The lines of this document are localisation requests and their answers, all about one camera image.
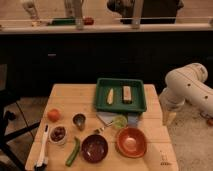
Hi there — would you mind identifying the orange tomato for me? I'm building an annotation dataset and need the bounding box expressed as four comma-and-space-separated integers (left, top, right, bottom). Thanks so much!
47, 109, 61, 122

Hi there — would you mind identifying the blue grey cloth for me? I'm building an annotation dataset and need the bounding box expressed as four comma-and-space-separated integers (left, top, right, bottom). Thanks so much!
97, 112, 140, 127

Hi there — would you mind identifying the white bowl with dark food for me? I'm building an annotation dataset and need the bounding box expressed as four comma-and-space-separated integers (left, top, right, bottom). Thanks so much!
49, 126, 67, 145

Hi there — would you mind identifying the dark purple bowl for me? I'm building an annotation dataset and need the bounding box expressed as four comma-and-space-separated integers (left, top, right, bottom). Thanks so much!
81, 134, 108, 163

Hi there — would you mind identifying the red object on shelf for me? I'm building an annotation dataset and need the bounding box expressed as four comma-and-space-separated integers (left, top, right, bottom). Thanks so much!
83, 17, 94, 25

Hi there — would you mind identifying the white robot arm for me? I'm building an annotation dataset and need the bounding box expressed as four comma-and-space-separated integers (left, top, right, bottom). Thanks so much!
159, 63, 213, 125

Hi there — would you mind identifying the green box on shelf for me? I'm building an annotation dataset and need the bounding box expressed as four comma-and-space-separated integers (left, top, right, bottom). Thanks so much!
47, 18, 75, 26

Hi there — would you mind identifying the orange bowl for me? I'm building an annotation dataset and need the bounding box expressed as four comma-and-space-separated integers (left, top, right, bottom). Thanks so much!
115, 127, 147, 158

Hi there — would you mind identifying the tan bread slice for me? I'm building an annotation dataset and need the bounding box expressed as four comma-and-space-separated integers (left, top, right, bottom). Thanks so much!
123, 86, 132, 103

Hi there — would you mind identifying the green plastic tray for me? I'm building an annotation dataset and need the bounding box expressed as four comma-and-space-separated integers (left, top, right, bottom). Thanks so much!
94, 78, 147, 114

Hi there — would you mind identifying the small metal cup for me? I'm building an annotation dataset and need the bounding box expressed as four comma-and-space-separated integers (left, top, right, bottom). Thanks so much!
73, 113, 86, 131

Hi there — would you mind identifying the black chair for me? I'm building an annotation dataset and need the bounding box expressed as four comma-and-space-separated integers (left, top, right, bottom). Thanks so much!
0, 64, 41, 171

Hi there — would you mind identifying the white dish brush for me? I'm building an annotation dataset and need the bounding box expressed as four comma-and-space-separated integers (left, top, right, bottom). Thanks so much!
34, 125, 49, 171

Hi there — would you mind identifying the green cucumber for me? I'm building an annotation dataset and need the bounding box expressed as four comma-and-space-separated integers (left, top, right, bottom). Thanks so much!
65, 137, 80, 167

